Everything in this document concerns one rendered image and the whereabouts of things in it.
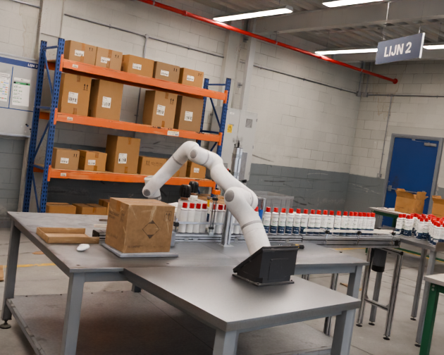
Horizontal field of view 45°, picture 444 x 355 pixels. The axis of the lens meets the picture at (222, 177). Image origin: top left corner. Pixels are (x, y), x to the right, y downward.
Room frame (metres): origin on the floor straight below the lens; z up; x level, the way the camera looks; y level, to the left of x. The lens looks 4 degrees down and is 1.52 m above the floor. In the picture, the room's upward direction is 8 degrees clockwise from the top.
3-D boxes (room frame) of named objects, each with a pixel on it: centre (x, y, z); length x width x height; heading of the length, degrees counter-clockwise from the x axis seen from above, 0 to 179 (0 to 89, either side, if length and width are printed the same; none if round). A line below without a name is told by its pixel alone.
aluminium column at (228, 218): (3.58, -0.08, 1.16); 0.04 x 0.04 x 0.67; 33
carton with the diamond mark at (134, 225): (3.04, 0.43, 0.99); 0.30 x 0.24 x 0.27; 127
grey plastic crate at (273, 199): (5.84, -0.48, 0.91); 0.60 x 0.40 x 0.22; 134
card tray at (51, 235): (3.13, 0.87, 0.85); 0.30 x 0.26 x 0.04; 123
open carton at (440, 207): (8.05, -3.45, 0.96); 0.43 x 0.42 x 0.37; 38
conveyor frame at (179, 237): (3.67, 0.04, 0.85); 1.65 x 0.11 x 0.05; 123
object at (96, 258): (3.69, 0.19, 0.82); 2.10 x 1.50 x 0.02; 123
